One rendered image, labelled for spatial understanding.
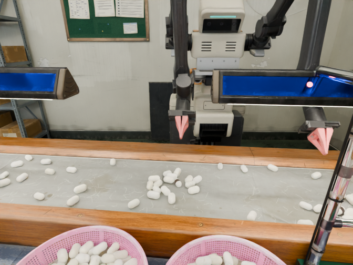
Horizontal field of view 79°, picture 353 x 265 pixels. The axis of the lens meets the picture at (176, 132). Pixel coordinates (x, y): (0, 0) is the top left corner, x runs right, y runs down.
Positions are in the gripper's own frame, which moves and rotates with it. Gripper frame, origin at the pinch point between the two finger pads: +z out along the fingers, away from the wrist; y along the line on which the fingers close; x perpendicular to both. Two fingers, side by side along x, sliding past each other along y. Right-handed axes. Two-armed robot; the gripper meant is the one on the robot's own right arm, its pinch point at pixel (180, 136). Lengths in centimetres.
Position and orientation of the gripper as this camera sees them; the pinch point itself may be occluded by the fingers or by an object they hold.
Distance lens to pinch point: 76.3
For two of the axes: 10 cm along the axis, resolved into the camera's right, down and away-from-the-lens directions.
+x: 0.7, 4.7, 8.8
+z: -0.7, 8.8, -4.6
